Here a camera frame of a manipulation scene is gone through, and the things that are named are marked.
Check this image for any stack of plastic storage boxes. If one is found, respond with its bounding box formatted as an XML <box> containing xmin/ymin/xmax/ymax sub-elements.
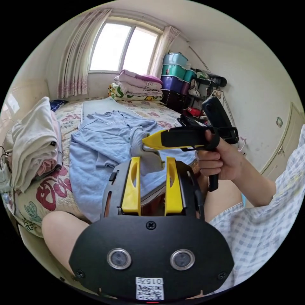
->
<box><xmin>160</xmin><ymin>52</ymin><xmax>199</xmax><ymax>96</ymax></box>

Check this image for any person's right hand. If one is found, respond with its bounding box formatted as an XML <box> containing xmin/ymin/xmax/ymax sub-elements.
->
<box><xmin>197</xmin><ymin>129</ymin><xmax>245</xmax><ymax>182</ymax></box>

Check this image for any pile of clothes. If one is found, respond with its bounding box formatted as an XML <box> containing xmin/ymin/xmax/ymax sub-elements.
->
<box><xmin>11</xmin><ymin>96</ymin><xmax>64</xmax><ymax>194</ymax></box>

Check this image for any black cluttered shelf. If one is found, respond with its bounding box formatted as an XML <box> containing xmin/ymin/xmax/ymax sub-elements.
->
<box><xmin>162</xmin><ymin>68</ymin><xmax>227</xmax><ymax>118</ymax></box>

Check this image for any bed with printed quilt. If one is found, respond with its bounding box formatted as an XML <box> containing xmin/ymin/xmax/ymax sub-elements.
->
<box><xmin>14</xmin><ymin>96</ymin><xmax>208</xmax><ymax>239</ymax></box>

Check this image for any person's right forearm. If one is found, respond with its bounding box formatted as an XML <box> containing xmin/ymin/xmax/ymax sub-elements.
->
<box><xmin>234</xmin><ymin>164</ymin><xmax>278</xmax><ymax>208</ymax></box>

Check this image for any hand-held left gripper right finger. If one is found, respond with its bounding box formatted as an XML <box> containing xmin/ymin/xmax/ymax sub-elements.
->
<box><xmin>165</xmin><ymin>157</ymin><xmax>186</xmax><ymax>213</ymax></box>

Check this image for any person's body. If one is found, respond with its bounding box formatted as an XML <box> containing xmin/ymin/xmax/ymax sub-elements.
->
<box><xmin>41</xmin><ymin>124</ymin><xmax>305</xmax><ymax>301</ymax></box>

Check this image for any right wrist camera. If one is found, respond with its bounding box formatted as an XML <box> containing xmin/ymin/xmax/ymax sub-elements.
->
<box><xmin>202</xmin><ymin>96</ymin><xmax>234</xmax><ymax>134</ymax></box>

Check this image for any light blue hoodie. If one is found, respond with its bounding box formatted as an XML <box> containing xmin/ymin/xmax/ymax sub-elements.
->
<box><xmin>69</xmin><ymin>110</ymin><xmax>199</xmax><ymax>222</ymax></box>

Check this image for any cartoon printed folded quilt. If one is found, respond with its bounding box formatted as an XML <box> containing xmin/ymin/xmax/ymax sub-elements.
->
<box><xmin>108</xmin><ymin>83</ymin><xmax>164</xmax><ymax>102</ymax></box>

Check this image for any pink patterned curtain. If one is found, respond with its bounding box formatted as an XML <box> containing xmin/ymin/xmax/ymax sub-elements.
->
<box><xmin>57</xmin><ymin>8</ymin><xmax>113</xmax><ymax>98</ymax></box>
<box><xmin>147</xmin><ymin>25</ymin><xmax>181</xmax><ymax>77</ymax></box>

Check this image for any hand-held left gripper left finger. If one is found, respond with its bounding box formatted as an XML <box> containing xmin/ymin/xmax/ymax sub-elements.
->
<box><xmin>121</xmin><ymin>157</ymin><xmax>141</xmax><ymax>213</ymax></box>

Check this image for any dark blue checked pillow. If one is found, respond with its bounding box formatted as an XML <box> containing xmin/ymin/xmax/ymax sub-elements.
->
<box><xmin>49</xmin><ymin>99</ymin><xmax>69</xmax><ymax>112</ymax></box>

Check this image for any window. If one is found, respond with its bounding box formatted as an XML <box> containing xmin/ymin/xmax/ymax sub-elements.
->
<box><xmin>89</xmin><ymin>21</ymin><xmax>160</xmax><ymax>72</ymax></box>

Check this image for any cream cupboard door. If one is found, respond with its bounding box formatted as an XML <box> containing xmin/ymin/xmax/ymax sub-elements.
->
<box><xmin>259</xmin><ymin>102</ymin><xmax>305</xmax><ymax>175</ymax></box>

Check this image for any pink folded quilt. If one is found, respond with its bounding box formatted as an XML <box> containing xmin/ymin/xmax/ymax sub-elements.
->
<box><xmin>113</xmin><ymin>69</ymin><xmax>164</xmax><ymax>94</ymax></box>

